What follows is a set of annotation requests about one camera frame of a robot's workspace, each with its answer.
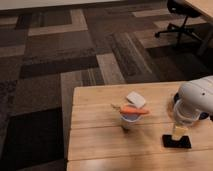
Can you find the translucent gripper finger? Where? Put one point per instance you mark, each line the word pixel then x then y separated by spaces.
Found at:
pixel 178 131

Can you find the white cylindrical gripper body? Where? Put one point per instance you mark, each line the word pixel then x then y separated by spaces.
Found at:
pixel 185 114

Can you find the black eraser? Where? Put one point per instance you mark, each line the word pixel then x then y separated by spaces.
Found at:
pixel 168 142

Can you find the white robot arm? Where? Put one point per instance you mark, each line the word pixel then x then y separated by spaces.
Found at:
pixel 195 98

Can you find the white sponge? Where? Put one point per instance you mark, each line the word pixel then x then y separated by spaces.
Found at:
pixel 136 99

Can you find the blue patterned bowl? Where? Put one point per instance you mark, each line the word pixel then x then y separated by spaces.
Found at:
pixel 202 116

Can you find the small white cup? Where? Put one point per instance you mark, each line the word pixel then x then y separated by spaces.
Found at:
pixel 128 121

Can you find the orange carrot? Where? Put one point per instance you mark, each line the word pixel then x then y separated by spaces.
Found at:
pixel 130 110

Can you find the wooden desk in background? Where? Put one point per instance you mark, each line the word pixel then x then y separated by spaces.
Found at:
pixel 205 7

